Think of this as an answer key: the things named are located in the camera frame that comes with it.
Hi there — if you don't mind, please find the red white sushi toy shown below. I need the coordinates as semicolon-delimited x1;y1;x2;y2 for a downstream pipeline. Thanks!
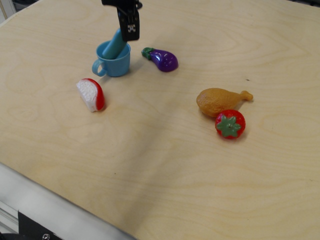
76;78;105;112

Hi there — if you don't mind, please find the purple toy eggplant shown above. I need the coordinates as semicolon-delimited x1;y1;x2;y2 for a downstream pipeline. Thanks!
141;47;179;72

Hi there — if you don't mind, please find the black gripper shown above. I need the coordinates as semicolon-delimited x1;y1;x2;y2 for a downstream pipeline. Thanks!
101;0;143;42

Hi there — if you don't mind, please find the teal toy cucumber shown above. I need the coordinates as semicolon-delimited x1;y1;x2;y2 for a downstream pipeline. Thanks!
102;28;127;60

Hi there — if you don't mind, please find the blue plastic cup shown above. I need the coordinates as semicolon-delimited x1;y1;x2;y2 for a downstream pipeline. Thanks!
91;40;131;77

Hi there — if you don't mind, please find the red toy strawberry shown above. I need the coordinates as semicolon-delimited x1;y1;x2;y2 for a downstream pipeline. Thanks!
215;109;246;139

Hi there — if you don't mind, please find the orange toy chicken drumstick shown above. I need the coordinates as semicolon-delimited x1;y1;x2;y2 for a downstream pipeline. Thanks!
196;88;254;117

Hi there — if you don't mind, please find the black metal bracket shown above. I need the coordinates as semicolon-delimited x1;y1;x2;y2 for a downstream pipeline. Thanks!
18;211;62;240

